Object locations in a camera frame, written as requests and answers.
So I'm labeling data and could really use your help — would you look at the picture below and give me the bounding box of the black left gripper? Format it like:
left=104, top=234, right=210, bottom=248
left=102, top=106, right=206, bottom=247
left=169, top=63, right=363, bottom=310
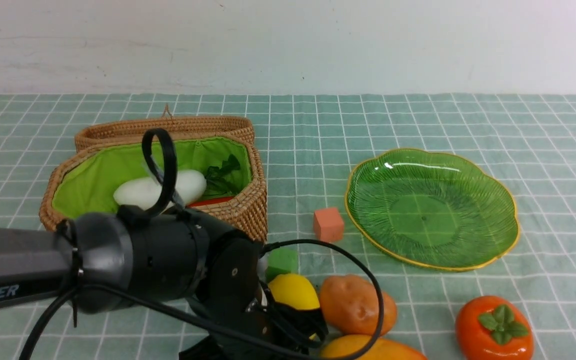
left=188, top=237, right=329, bottom=355

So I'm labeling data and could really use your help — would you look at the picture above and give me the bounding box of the orange yellow mango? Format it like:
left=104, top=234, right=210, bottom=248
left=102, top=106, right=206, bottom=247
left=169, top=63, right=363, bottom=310
left=319, top=334, right=428, bottom=360

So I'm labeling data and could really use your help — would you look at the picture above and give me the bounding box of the brown potato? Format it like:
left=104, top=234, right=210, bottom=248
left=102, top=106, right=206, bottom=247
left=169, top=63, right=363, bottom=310
left=318, top=274, right=379, bottom=336

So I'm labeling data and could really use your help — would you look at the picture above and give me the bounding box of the orange persimmon with green leaves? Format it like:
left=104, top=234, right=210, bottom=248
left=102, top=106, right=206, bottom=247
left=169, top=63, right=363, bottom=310
left=455, top=295, right=535, bottom=360

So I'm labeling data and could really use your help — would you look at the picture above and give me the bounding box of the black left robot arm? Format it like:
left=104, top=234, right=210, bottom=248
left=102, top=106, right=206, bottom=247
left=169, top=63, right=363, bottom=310
left=0, top=209, right=329, bottom=354

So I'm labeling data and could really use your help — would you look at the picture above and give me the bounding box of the yellow lemon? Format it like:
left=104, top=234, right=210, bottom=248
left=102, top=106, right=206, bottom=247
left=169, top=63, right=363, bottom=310
left=267, top=273, right=322, bottom=341

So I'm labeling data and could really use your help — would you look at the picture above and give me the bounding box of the green foam cube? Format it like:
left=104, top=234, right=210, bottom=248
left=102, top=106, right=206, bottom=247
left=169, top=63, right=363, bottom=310
left=265, top=247, right=299, bottom=282

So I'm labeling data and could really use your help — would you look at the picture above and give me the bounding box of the orange foam cube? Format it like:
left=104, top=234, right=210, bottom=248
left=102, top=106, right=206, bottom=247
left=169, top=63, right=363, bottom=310
left=313, top=207, right=345, bottom=243

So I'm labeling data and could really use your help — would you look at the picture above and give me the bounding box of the green leafy vegetable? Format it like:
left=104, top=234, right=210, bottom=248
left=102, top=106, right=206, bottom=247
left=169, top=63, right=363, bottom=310
left=204, top=153, right=242, bottom=198

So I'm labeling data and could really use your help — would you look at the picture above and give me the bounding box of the white radish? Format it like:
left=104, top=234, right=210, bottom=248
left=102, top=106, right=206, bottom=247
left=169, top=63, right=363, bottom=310
left=113, top=170, right=207, bottom=210

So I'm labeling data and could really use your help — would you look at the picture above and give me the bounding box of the woven wicker basket green lining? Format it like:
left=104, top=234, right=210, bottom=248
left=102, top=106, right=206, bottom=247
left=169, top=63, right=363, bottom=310
left=39, top=133, right=269, bottom=242

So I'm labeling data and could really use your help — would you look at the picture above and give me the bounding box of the green glass plate gold rim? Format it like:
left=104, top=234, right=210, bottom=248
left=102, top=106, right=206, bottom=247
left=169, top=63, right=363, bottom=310
left=344, top=148, right=521, bottom=272

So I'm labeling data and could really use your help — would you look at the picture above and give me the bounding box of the woven wicker basket lid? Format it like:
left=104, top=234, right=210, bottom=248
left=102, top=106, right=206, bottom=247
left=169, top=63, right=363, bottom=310
left=74, top=104, right=256, bottom=152

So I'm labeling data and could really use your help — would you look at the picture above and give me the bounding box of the green checkered tablecloth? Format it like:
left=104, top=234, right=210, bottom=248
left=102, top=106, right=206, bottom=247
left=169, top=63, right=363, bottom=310
left=0, top=93, right=576, bottom=360

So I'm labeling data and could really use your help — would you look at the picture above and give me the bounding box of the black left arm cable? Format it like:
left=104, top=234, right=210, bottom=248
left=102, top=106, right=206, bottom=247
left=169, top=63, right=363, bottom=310
left=18, top=128, right=385, bottom=360

